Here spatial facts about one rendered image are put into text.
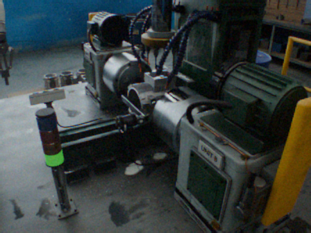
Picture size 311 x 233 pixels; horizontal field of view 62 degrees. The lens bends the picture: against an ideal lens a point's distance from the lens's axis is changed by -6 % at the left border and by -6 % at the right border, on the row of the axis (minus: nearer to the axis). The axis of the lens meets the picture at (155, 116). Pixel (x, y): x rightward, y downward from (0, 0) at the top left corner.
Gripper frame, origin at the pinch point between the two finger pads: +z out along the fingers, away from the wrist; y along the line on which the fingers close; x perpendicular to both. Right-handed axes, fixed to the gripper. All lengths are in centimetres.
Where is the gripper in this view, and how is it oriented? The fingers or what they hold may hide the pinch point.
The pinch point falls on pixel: (5, 78)
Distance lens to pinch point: 141.9
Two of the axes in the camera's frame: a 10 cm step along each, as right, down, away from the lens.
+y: 8.7, -2.2, 4.4
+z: 1.8, 9.7, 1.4
